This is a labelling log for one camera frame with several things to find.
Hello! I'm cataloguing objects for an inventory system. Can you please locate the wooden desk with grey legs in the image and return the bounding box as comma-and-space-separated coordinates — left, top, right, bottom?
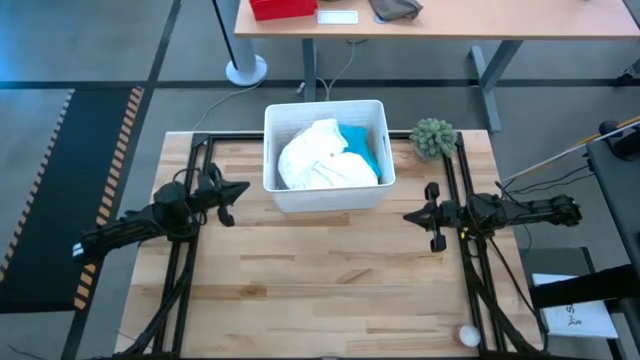
233, 0, 640, 134

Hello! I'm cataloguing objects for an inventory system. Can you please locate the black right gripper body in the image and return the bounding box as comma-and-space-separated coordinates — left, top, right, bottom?
438, 198, 472, 235

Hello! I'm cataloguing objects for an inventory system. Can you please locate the white lace garment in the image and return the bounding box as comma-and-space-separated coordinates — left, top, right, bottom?
277, 118, 380, 192

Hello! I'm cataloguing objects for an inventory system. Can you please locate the green potted plant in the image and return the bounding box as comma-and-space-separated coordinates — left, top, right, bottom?
409, 117, 459, 163

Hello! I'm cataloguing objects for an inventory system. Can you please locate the red plastic bin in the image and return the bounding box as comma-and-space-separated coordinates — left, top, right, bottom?
248, 0, 320, 23

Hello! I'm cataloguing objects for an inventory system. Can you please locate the white rectangular tray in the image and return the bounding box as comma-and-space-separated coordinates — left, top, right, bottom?
316, 9, 360, 26

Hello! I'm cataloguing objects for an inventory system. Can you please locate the white plastic laundry basket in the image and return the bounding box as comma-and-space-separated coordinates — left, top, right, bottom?
263, 99, 397, 215

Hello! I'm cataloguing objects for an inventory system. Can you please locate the white paper sheet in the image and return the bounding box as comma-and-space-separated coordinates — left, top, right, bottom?
531, 272, 620, 341

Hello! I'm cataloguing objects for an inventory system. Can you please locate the teal garment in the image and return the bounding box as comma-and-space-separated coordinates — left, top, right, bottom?
338, 123, 384, 181

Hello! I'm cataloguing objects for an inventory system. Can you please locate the black orange-striped floor mat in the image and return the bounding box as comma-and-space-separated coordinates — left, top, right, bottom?
0, 86, 147, 314

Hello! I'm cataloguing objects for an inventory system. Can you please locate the white tape roll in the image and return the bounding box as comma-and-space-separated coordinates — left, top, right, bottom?
458, 323, 483, 349

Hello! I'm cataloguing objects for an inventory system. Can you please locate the white floor cable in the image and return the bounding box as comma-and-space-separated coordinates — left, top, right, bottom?
192, 39, 359, 133

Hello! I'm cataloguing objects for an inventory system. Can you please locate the black aluminium table frame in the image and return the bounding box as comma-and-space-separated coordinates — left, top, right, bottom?
113, 130, 547, 360

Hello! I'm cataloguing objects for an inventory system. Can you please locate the taupe cloth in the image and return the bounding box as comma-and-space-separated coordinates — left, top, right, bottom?
368, 0, 425, 23

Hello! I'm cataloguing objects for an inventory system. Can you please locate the grey pole with round base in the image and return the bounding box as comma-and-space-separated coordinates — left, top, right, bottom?
215, 0, 270, 88

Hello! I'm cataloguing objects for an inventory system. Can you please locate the long thin rod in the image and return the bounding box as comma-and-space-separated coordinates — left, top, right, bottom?
501, 115, 640, 184

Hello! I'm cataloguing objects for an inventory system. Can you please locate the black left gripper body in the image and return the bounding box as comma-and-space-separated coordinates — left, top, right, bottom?
187, 172, 226, 212

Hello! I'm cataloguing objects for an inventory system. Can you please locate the black side table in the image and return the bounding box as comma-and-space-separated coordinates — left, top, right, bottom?
528, 119, 640, 360

